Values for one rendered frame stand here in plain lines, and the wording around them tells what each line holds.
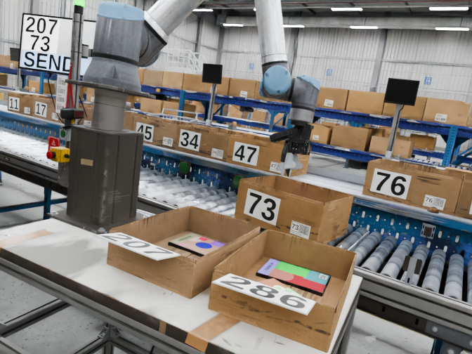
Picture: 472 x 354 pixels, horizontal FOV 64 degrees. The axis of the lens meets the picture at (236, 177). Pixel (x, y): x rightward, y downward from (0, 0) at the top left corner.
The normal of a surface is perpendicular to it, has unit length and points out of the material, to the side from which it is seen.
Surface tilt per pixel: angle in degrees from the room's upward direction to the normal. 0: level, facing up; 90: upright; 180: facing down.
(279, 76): 92
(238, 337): 0
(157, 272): 92
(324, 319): 91
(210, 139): 91
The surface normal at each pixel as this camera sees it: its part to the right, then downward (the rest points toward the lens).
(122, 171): 0.88, 0.21
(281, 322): -0.40, 0.15
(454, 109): -0.55, 0.01
